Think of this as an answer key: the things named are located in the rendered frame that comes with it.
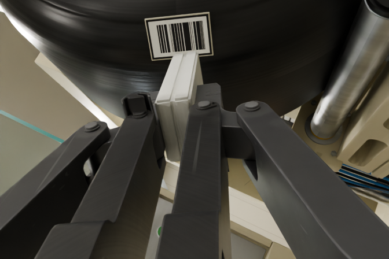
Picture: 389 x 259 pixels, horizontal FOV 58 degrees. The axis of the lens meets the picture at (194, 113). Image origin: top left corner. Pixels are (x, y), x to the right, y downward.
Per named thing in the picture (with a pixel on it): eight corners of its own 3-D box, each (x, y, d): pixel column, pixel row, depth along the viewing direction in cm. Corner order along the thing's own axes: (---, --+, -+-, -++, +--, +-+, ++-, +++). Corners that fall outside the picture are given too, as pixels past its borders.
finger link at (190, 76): (171, 99, 14) (190, 97, 14) (185, 52, 20) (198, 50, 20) (184, 162, 15) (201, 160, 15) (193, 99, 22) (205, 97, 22)
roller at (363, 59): (312, 142, 61) (306, 118, 63) (339, 139, 60) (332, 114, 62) (376, 17, 29) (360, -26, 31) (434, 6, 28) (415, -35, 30)
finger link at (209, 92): (189, 133, 13) (271, 124, 12) (195, 84, 17) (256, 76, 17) (195, 167, 13) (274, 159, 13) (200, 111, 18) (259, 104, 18)
